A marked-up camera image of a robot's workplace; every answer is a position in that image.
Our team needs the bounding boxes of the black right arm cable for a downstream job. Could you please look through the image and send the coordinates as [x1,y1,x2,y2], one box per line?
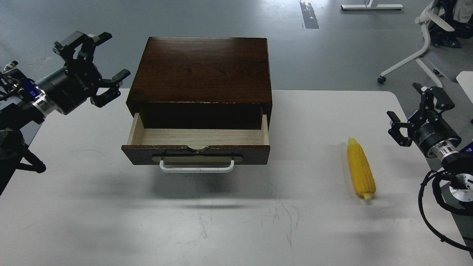
[418,170,473,252]

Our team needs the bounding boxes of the white desk foot bar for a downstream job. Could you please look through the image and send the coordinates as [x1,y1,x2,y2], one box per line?
[341,0,404,11]

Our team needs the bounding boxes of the white office chair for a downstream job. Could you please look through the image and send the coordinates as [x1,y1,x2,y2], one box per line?
[377,0,472,86]

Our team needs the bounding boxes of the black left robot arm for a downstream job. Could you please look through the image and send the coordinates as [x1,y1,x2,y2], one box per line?
[0,31,130,191]

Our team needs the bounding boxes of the dark wooden drawer cabinet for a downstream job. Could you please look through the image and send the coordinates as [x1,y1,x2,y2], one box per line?
[126,37,272,129]

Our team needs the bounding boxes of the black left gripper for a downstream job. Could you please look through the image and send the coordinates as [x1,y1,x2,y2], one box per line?
[37,31,131,115]

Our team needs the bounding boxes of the wooden drawer with white handle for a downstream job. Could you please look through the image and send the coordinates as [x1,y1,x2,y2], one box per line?
[121,113,270,173]

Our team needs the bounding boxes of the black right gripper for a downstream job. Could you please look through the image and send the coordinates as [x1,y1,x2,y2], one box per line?
[387,83,461,158]

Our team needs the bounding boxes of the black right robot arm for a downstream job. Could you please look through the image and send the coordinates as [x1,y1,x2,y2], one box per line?
[387,83,472,216]

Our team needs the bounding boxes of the black floor tape strip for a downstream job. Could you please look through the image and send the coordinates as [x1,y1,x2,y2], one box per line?
[299,0,319,29]

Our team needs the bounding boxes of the white side table corner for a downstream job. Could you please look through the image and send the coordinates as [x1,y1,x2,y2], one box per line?
[456,71,473,102]

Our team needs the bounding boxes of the yellow corn cob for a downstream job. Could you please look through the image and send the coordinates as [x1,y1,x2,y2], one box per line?
[347,137,376,200]

